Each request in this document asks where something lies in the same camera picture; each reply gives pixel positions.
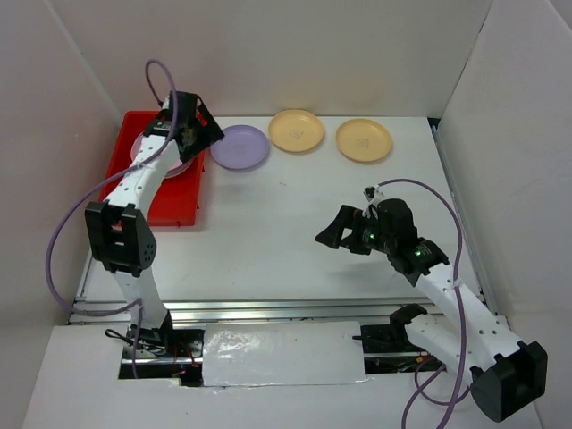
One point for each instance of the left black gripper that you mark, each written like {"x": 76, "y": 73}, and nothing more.
{"x": 211, "y": 134}

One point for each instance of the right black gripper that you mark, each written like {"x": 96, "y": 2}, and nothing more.
{"x": 349, "y": 217}

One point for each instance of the pink plate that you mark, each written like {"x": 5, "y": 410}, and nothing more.
{"x": 178, "y": 168}

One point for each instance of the purple plate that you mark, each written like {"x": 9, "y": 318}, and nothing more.
{"x": 242, "y": 147}

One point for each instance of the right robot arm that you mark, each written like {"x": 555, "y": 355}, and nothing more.
{"x": 502, "y": 372}

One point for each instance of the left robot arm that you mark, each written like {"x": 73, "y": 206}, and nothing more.
{"x": 118, "y": 231}

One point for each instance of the red plastic bin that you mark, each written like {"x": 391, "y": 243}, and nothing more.
{"x": 176, "y": 201}

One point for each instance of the yellow plate back centre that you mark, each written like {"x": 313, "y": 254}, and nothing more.
{"x": 296, "y": 131}

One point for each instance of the yellow plate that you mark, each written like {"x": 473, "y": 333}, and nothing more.
{"x": 363, "y": 141}
{"x": 296, "y": 131}

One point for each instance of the yellow plate back right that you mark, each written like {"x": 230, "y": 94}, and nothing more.
{"x": 363, "y": 141}

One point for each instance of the white taped cover panel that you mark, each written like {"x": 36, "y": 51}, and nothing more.
{"x": 287, "y": 354}

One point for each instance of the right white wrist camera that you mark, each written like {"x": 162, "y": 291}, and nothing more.
{"x": 374, "y": 196}

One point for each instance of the aluminium rail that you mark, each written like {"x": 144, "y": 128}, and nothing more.
{"x": 250, "y": 311}

